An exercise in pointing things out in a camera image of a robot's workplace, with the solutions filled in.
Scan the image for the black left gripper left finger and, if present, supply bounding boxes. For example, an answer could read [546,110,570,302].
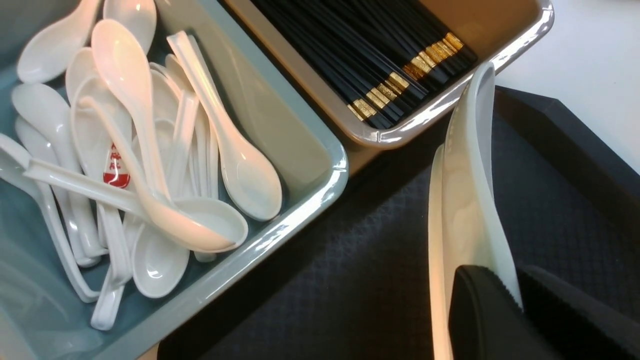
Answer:
[448,265,561,360]

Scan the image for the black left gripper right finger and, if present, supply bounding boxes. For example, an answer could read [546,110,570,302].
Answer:
[518,265,639,360]

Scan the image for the pile of white soup spoons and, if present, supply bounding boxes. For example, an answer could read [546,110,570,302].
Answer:
[1,0,283,331]

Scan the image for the blue plastic spoon bin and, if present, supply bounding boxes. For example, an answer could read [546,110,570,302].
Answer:
[1,0,349,360]

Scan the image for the pile of black chopsticks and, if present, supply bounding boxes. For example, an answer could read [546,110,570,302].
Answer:
[253,0,478,130]

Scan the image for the large white square plate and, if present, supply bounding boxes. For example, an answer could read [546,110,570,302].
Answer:
[427,62,523,360]

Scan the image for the black serving tray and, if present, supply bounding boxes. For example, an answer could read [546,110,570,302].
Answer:
[158,86,639,360]

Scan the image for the brown plastic chopstick bin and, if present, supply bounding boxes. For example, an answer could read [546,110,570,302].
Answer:
[221,0,554,176]

